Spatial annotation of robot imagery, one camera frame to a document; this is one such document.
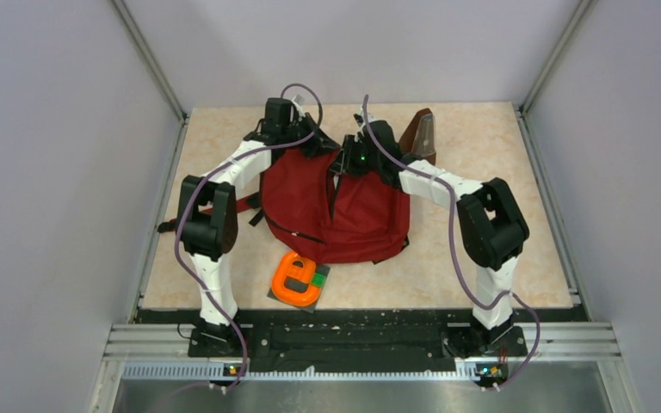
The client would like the aluminium frame post right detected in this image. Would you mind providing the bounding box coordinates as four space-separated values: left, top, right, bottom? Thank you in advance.
518 0 597 119

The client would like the aluminium frame post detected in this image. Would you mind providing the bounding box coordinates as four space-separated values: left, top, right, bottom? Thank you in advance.
108 0 189 124
518 0 597 119

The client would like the green toy block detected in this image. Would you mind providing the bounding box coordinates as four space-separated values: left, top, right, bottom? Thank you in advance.
310 273 327 288

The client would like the aluminium frame post left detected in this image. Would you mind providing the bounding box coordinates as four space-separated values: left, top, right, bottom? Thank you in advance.
108 0 189 124

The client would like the brown wooden metronome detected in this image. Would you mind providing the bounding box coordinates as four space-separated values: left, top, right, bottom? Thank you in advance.
398 108 436 165

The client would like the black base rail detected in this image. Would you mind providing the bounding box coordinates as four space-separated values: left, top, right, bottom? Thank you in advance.
136 307 588 378

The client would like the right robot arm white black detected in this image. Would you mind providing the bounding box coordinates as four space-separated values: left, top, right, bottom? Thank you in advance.
352 114 530 354

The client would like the orange plastic letter toy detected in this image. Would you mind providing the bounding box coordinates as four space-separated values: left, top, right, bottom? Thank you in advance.
269 251 321 308

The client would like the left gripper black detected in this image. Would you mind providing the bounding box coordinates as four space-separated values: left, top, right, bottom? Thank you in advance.
281 111 339 158

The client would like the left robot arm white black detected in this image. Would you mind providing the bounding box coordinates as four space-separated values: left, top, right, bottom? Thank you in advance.
174 96 321 356

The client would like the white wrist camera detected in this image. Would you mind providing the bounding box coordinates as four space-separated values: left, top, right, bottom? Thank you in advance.
353 111 376 133
291 95 306 118

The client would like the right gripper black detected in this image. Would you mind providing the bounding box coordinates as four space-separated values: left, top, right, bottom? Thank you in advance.
330 135 382 177

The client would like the red backpack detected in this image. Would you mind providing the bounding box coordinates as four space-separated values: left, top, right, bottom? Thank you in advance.
157 145 412 264

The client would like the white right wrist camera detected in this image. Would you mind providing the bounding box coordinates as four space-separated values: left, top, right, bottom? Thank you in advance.
353 111 376 133

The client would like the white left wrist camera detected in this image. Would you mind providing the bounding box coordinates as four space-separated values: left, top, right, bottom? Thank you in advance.
291 95 306 118

